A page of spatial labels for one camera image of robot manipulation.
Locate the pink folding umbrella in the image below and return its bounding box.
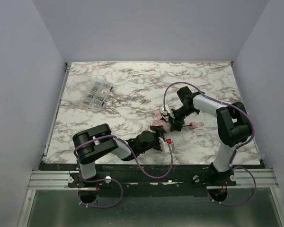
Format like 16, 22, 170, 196
151, 110, 204, 132

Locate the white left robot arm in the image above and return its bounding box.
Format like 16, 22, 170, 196
72, 123, 171, 180

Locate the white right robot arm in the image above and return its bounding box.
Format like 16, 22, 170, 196
168, 86, 254, 185

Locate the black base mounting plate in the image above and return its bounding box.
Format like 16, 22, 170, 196
39, 160, 237, 198

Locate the clear plastic organizer box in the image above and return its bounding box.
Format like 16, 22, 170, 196
80, 79, 114, 110

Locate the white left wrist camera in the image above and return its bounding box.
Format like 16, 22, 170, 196
159, 137, 174, 152

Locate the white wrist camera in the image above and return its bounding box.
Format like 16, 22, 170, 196
159, 137, 174, 152
159, 105, 171, 116

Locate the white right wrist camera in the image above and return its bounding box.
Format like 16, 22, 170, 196
159, 105, 171, 116

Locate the aluminium frame rail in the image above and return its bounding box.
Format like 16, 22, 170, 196
20, 61, 282, 227

